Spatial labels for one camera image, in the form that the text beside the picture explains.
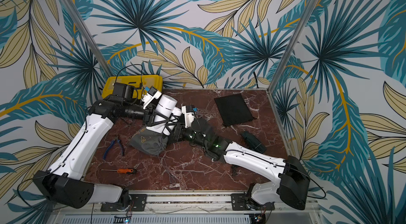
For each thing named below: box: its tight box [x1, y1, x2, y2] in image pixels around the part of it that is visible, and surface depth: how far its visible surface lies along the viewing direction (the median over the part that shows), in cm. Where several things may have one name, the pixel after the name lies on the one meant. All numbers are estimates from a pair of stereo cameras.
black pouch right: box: [214, 93, 254, 127], surface depth 113 cm
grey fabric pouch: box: [128, 126, 169, 157], surface depth 85 cm
